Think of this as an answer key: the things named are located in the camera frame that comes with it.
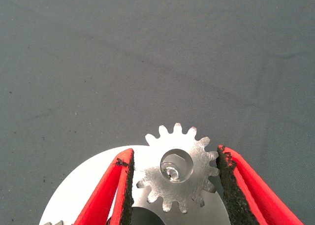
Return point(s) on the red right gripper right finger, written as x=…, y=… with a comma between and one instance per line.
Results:
x=248, y=198

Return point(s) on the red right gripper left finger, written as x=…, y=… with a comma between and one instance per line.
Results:
x=108, y=198

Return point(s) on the small steel gear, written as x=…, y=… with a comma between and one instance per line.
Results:
x=55, y=223
x=199, y=161

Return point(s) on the round metal plate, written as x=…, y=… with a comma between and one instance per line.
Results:
x=81, y=180

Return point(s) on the dark grey table cloth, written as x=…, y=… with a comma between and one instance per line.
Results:
x=147, y=50

